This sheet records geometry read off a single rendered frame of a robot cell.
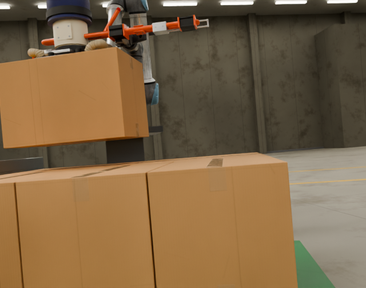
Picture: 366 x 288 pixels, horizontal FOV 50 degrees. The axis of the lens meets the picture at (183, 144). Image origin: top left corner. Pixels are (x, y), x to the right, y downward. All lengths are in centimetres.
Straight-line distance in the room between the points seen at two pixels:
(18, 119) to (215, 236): 118
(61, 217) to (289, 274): 67
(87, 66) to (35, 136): 41
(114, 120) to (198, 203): 76
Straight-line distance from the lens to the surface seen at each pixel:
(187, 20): 196
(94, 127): 179
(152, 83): 271
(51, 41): 215
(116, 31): 202
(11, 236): 130
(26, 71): 197
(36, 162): 242
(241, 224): 113
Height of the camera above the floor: 61
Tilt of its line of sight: level
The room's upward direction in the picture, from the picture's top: 5 degrees counter-clockwise
